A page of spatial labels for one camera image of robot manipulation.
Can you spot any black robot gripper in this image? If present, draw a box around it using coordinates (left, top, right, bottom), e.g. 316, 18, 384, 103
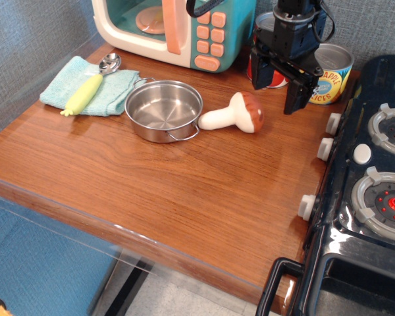
250, 1, 327, 115

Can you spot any brown white plush mushroom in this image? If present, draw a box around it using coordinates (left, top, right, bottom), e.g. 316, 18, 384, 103
198, 92, 265, 134

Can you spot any stainless steel pot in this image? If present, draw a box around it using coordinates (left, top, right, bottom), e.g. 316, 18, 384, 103
124, 78, 203, 144

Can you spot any pineapple slices can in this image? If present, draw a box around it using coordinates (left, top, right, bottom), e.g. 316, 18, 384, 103
309, 43, 354, 105

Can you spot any tomato sauce can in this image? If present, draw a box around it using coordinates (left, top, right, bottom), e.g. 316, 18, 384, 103
247, 11, 288, 89

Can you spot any teal toy microwave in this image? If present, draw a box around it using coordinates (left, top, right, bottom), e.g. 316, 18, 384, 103
92, 1, 256, 73

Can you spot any black toy stove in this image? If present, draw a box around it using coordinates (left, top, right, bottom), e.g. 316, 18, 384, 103
257, 55, 395, 315

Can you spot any teal folded cloth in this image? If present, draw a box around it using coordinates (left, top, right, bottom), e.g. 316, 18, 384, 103
39, 55, 142, 117

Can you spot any yellow handled metal spoon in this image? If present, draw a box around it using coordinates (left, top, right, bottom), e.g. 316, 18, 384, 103
60, 53, 121, 117

